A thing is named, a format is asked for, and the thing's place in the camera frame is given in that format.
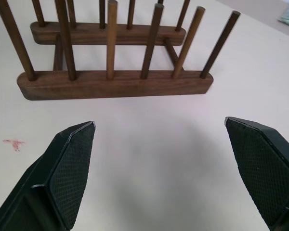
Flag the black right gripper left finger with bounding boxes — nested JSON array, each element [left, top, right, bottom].
[[0, 121, 96, 231]]

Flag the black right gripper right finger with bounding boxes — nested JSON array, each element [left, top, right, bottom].
[[224, 116, 289, 231]]

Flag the wooden dish rack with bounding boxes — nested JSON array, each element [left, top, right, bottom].
[[0, 0, 241, 101]]

